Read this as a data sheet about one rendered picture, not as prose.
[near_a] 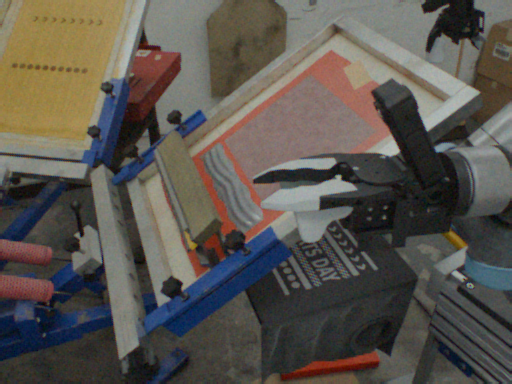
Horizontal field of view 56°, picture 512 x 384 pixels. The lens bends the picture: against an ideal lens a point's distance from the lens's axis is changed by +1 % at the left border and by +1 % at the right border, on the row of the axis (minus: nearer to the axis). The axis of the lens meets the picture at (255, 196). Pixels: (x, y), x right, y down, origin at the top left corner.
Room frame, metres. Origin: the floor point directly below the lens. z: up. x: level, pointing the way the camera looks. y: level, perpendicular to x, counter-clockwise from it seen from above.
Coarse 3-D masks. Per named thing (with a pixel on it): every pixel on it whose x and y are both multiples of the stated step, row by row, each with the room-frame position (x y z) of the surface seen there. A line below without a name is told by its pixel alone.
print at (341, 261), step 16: (336, 224) 1.19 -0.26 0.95; (320, 240) 1.11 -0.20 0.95; (336, 240) 1.11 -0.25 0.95; (352, 240) 1.11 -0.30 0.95; (304, 256) 1.04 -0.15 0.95; (320, 256) 1.04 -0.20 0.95; (336, 256) 1.04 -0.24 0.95; (352, 256) 1.04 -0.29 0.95; (368, 256) 1.04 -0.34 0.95; (272, 272) 0.97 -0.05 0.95; (288, 272) 0.97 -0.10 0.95; (304, 272) 0.97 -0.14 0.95; (320, 272) 0.97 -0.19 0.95; (336, 272) 0.97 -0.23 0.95; (352, 272) 0.97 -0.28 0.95; (288, 288) 0.91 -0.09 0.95; (304, 288) 0.91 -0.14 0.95
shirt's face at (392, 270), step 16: (384, 240) 1.11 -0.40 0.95; (384, 256) 1.04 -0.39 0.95; (368, 272) 0.97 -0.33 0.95; (384, 272) 0.97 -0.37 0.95; (400, 272) 0.97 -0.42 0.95; (256, 288) 0.91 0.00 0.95; (272, 288) 0.91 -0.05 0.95; (320, 288) 0.91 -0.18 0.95; (336, 288) 0.91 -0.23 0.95; (352, 288) 0.91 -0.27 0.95; (368, 288) 0.91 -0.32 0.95; (256, 304) 0.85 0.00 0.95; (272, 304) 0.85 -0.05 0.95; (288, 304) 0.85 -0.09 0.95; (304, 304) 0.85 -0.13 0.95; (320, 304) 0.85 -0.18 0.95; (272, 320) 0.80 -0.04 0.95
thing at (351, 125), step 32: (352, 96) 1.08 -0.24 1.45; (320, 128) 1.03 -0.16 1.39; (352, 128) 0.98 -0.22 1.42; (384, 128) 0.93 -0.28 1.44; (288, 160) 0.97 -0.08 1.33; (256, 192) 0.92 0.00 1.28; (224, 224) 0.87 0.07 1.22; (256, 224) 0.83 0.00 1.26; (192, 256) 0.82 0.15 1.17; (224, 256) 0.78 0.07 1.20
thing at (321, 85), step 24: (312, 72) 1.26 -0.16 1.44; (336, 72) 1.20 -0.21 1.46; (288, 96) 1.21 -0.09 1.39; (312, 96) 1.16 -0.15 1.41; (336, 96) 1.11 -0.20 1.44; (240, 120) 1.22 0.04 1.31; (264, 120) 1.16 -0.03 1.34; (288, 120) 1.11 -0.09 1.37; (240, 144) 1.12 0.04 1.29; (264, 144) 1.07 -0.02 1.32; (240, 168) 1.03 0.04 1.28; (216, 192) 0.98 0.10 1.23
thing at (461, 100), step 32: (320, 32) 1.35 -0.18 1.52; (352, 32) 1.27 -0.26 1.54; (288, 64) 1.32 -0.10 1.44; (416, 64) 1.03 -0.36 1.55; (448, 96) 0.90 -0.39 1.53; (480, 96) 0.86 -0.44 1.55; (448, 128) 0.85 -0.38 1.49; (288, 224) 0.75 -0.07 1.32; (160, 256) 0.82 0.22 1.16; (160, 288) 0.73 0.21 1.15
